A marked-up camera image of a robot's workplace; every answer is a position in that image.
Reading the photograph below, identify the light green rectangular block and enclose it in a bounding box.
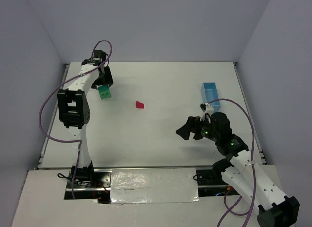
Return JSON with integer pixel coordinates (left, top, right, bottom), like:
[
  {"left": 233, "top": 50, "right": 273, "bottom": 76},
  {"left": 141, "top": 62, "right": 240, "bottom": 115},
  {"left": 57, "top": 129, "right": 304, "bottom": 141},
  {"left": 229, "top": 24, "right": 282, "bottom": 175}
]
[{"left": 97, "top": 85, "right": 111, "bottom": 100}]

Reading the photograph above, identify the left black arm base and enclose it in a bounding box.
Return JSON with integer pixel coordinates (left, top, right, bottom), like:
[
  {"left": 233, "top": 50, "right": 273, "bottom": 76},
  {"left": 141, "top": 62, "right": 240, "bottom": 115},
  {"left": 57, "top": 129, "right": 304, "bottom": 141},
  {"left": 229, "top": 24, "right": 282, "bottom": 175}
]
[{"left": 57, "top": 165, "right": 112, "bottom": 204}]

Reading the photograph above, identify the silver tape patch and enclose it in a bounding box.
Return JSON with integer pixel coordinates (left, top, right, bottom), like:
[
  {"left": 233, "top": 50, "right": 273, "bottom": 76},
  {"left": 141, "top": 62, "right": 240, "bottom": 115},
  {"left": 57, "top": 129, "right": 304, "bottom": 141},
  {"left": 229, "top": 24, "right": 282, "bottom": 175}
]
[{"left": 110, "top": 168, "right": 199, "bottom": 204}]

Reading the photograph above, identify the purple cable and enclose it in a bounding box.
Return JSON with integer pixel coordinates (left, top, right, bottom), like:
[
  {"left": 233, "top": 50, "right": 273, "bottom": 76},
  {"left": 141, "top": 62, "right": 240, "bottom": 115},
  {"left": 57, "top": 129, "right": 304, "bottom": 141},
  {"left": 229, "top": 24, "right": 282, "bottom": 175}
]
[
  {"left": 39, "top": 40, "right": 113, "bottom": 198},
  {"left": 207, "top": 98, "right": 256, "bottom": 227}
]

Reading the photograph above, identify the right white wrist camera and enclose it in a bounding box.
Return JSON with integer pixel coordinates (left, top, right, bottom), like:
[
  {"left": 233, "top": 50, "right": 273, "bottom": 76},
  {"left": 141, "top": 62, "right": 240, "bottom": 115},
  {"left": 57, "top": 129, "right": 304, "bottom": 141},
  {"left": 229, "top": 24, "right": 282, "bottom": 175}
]
[{"left": 200, "top": 103, "right": 214, "bottom": 121}]

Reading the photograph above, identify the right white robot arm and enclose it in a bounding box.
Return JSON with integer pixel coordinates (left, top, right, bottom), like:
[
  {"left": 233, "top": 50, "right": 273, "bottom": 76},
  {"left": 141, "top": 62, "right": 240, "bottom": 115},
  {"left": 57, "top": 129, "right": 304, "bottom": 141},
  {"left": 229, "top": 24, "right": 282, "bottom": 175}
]
[{"left": 176, "top": 112, "right": 300, "bottom": 227}]

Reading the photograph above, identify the red triangular wood block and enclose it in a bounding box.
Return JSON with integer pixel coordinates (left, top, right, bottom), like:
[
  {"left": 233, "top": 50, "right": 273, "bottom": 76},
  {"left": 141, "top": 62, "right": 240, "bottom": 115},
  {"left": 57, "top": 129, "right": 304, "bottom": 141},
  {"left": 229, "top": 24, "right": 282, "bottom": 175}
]
[{"left": 136, "top": 101, "right": 145, "bottom": 109}]

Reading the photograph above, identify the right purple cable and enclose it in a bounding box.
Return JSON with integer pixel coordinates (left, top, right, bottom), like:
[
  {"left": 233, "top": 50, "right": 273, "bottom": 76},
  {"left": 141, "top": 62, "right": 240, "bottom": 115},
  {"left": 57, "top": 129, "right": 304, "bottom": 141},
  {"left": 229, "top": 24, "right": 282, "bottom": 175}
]
[{"left": 207, "top": 98, "right": 256, "bottom": 227}]

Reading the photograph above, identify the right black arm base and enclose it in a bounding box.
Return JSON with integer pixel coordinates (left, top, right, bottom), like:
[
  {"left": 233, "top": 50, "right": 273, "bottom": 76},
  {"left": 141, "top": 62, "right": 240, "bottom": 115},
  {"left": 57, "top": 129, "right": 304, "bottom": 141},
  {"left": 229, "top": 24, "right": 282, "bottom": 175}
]
[{"left": 193, "top": 159, "right": 232, "bottom": 197}]

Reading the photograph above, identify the blue plastic box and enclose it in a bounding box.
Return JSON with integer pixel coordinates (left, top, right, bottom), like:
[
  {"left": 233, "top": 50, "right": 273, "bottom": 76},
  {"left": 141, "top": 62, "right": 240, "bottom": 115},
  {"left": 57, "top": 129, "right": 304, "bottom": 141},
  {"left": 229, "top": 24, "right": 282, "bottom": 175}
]
[{"left": 201, "top": 82, "right": 221, "bottom": 113}]

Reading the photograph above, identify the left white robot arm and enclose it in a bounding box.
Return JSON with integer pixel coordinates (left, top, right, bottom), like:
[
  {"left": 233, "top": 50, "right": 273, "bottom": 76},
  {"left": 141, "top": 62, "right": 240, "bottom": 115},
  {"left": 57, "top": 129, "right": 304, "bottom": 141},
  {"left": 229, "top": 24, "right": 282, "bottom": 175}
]
[{"left": 57, "top": 50, "right": 114, "bottom": 169}]

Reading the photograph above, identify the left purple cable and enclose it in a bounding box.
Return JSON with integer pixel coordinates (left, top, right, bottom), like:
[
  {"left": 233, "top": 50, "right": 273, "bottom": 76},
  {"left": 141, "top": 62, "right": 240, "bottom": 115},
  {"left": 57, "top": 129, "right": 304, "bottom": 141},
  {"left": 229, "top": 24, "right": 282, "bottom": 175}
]
[{"left": 39, "top": 40, "right": 113, "bottom": 198}]

